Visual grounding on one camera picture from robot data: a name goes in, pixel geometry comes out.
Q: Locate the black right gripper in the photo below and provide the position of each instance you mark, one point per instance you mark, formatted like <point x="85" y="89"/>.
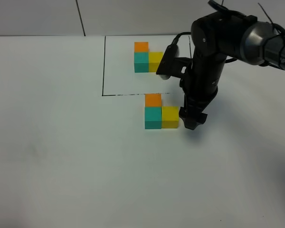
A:
<point x="200" y="87"/>

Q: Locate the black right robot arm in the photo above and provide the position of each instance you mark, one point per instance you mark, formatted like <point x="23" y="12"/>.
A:
<point x="216" y="37"/>

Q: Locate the yellow template block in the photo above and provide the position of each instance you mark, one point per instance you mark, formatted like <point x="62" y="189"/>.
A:
<point x="154" y="60"/>

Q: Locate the teal template block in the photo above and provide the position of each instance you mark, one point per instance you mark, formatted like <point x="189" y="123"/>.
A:
<point x="141" y="62"/>

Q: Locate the orange template block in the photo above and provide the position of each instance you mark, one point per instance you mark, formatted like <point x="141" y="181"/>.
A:
<point x="141" y="47"/>

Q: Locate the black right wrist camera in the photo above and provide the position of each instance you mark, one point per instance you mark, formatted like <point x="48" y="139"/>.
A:
<point x="171" y="64"/>

